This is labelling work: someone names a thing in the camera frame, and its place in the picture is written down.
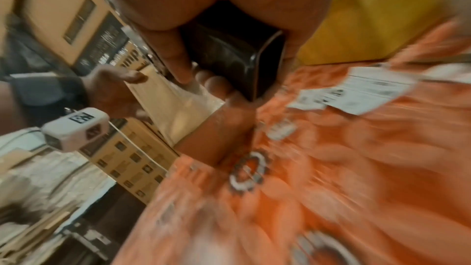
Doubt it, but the person's left hand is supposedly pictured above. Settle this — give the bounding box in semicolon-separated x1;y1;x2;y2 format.
80;65;150;119

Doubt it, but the tape dispenser with tape roll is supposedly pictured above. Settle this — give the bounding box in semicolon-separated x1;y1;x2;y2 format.
180;0;288;103

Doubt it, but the small cardboard box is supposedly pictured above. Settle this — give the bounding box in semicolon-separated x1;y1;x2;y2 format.
125;65;260;167

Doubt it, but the black-white fragile sticker sheet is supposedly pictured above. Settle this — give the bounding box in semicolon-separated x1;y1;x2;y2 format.
287;65;419;117

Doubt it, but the person's left forearm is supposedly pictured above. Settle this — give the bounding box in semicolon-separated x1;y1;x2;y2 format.
0;80;31;137

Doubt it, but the stack of Crompton cartons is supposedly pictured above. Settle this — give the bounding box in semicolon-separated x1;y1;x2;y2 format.
0;0;182;206

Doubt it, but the stack of white sacks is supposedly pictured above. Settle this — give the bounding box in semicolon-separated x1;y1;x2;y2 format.
0;141;117;265

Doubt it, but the yellow plastic bin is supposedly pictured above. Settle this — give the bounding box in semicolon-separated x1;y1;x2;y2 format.
296;0;471;67

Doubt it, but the black storage crate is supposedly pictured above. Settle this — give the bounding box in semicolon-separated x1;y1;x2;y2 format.
62;184;148;265

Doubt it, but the orange floral tablecloth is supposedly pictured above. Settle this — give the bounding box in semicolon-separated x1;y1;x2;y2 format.
110;19;471;265

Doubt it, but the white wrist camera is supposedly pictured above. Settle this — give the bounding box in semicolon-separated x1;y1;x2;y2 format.
40;106;111;153

